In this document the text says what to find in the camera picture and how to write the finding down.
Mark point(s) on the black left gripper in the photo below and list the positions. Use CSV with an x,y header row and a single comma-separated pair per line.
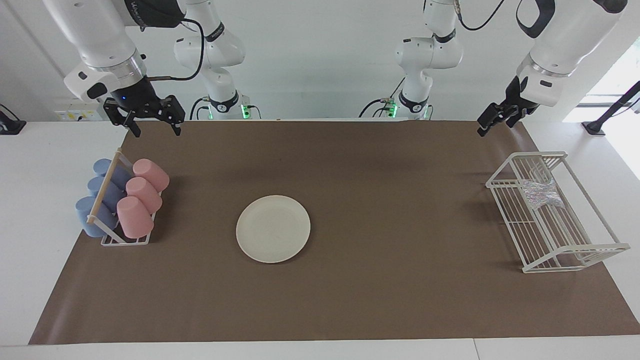
x,y
517,95

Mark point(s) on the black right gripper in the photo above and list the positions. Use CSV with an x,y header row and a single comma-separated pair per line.
x,y
142,102

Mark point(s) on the clear plastic cloth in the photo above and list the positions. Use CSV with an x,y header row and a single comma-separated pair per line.
x,y
540,194

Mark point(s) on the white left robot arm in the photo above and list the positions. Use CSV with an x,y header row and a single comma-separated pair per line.
x,y
570,35

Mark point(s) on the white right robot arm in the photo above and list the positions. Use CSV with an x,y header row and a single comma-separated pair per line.
x,y
95,35

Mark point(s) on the cream round plate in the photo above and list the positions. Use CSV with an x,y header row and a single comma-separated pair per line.
x,y
273,228

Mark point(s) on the pink plastic cup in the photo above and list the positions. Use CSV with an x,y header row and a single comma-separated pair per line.
x,y
134,217
145,195
151,174

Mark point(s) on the blue plastic cup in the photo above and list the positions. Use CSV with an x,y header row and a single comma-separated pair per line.
x,y
120,174
90,220
111,192

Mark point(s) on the white cup holder rack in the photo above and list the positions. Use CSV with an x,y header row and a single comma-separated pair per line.
x,y
102,192

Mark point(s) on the black low stand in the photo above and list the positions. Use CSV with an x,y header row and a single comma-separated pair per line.
x,y
10,125

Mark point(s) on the brown table mat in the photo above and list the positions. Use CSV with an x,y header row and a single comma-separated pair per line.
x,y
350,300

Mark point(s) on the white wall socket box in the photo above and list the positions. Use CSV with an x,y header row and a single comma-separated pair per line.
x,y
77,109

